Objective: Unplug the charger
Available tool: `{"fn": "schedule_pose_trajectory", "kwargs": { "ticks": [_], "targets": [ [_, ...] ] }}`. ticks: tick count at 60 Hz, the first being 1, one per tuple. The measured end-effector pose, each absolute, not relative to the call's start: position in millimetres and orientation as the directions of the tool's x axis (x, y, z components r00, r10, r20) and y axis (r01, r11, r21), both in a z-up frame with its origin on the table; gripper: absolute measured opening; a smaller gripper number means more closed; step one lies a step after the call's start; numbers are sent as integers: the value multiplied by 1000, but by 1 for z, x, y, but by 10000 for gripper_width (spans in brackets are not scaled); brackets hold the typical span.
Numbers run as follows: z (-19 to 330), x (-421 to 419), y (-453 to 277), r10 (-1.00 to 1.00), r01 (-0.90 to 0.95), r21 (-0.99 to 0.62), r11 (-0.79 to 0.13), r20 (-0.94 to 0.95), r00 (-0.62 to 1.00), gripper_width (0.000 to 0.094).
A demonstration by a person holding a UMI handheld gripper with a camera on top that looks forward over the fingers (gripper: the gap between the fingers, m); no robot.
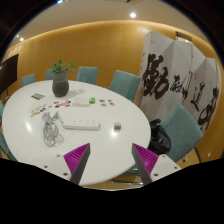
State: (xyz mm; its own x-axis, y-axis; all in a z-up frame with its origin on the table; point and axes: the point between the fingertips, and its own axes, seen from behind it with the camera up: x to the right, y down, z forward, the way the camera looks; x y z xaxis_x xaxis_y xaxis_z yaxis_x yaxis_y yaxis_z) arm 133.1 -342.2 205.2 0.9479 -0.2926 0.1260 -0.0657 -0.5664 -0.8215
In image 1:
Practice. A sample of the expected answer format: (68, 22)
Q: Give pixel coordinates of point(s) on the black bag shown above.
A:
(160, 138)

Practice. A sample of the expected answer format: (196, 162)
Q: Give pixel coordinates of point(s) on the flat white box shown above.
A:
(81, 102)

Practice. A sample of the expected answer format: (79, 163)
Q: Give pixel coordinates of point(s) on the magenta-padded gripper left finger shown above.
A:
(77, 159)

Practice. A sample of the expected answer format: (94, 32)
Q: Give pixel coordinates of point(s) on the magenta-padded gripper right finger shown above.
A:
(146, 159)

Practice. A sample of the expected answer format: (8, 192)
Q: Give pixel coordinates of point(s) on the white power strip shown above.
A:
(81, 125)

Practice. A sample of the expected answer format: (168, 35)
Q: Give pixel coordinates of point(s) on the colourful sticker sheet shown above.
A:
(38, 110)

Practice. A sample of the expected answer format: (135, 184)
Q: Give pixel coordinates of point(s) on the recessed ceiling lights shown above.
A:
(132, 15)

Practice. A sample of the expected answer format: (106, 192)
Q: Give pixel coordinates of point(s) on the black wall screen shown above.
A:
(8, 73)

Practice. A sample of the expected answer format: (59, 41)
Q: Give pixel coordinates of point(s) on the small white charger block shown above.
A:
(117, 126)

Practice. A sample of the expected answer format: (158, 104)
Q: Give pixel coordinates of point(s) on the colourful round sticker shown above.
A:
(57, 106)
(112, 104)
(103, 104)
(62, 104)
(109, 100)
(102, 100)
(67, 102)

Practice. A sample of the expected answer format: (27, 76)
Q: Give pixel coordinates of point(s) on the white calligraphy folding screen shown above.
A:
(166, 76)

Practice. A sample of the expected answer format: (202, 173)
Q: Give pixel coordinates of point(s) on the dark flat card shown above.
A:
(38, 96)

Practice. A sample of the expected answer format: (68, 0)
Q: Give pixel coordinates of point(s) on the small green object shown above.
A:
(92, 100)

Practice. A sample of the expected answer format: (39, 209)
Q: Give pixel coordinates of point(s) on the potted plant in dark pot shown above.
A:
(60, 85)

